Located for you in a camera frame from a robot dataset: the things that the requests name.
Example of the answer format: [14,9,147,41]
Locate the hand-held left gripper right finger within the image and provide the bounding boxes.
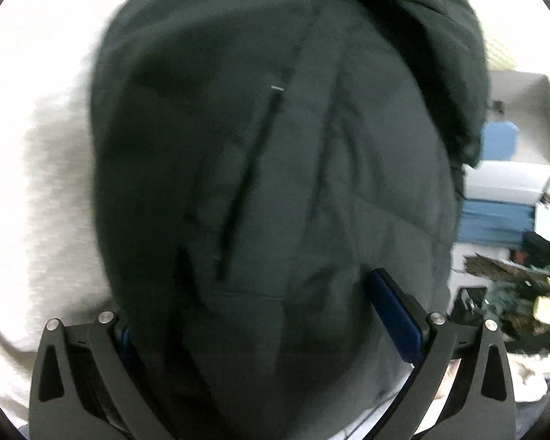
[368,268,518,440]

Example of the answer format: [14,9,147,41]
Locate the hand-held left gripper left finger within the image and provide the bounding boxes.
[30,311,177,440]

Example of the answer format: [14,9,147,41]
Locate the blue padded chair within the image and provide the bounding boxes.
[478,120,520,162]

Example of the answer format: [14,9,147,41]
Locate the dark patterned hanging clothes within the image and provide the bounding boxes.
[448,230,550,356]

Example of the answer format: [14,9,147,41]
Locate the blue curtain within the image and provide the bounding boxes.
[457,199,537,245]

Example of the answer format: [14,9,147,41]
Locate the grey bed duvet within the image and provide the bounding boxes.
[0,7,418,440]

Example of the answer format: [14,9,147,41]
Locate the black puffer jacket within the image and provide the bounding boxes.
[89,0,492,440]

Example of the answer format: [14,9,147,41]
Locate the white grey wardrobe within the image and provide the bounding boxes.
[461,71,550,234]

